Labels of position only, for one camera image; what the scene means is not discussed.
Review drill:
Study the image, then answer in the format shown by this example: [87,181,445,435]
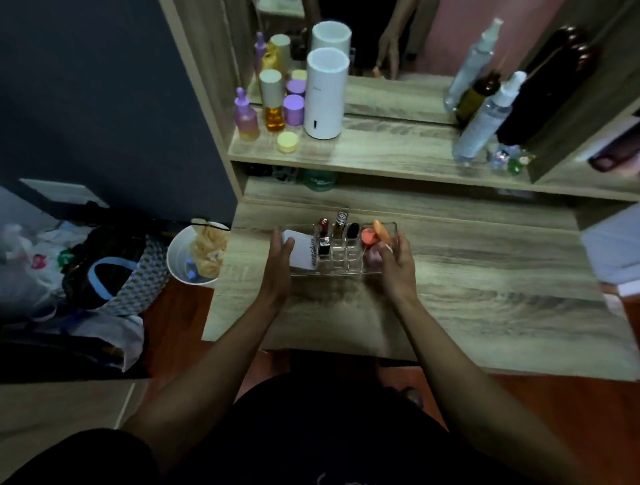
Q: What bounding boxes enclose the person's right hand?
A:
[374,232,420,307]

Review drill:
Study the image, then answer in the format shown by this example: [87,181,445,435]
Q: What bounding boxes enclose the person's left hand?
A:
[259,227,296,309]

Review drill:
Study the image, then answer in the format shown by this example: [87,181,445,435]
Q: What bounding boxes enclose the clear acrylic makeup organizer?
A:
[279,221,399,277]

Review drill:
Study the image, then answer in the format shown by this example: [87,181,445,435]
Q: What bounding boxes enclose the person's left forearm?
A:
[121,295,292,473]

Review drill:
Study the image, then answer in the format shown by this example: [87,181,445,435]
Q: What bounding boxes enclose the person's right forearm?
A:
[392,295,598,485]

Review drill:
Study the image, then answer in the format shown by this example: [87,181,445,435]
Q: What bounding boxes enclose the white cosmetic tube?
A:
[281,229,319,271]

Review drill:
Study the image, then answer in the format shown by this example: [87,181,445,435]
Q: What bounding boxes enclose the green jar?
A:
[302,170,339,193]

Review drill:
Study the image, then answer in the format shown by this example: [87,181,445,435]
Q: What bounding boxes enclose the yellow scrunchie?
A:
[189,219,230,279]

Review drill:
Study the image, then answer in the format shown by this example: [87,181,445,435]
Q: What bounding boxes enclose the wooden vanity table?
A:
[159,0,640,383]

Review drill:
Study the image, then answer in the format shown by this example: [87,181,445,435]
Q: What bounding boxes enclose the white round bin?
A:
[166,221,231,289]

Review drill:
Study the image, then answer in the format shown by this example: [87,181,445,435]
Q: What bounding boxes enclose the purple dropper bottle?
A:
[234,87,261,143]

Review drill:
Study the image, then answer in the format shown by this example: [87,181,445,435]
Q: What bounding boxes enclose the purple round jar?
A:
[282,94,306,128]

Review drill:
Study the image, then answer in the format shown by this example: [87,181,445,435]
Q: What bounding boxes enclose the amber bottle with beige cap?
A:
[258,69,286,134]

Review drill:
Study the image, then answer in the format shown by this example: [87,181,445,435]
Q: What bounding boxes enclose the small colourful figurines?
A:
[489,144,537,176]

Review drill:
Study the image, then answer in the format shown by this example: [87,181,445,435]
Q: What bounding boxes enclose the white cylindrical humidifier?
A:
[303,47,351,141]

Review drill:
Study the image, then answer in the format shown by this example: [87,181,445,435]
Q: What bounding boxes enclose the clear spray bottle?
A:
[452,71,528,164]

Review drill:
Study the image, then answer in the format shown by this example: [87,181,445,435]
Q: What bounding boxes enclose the person's black clothing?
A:
[0,349,553,485]

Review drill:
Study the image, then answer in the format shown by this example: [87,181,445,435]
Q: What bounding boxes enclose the mirror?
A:
[248,0,568,126]

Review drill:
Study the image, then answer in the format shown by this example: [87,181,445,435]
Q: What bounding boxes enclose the large dark brown bottle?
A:
[496,42,602,147]

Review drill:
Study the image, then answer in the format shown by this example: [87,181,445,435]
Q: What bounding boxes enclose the light grey cloth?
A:
[580,204,640,299]

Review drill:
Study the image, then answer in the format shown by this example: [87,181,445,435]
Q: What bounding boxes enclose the dark pink pouch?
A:
[588,126,640,177]

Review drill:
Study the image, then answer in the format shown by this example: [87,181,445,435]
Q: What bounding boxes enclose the white plastic bag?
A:
[0,222,68,323]

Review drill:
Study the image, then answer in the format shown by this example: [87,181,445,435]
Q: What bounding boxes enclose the patterned bag with blue handle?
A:
[61,226,172,318]

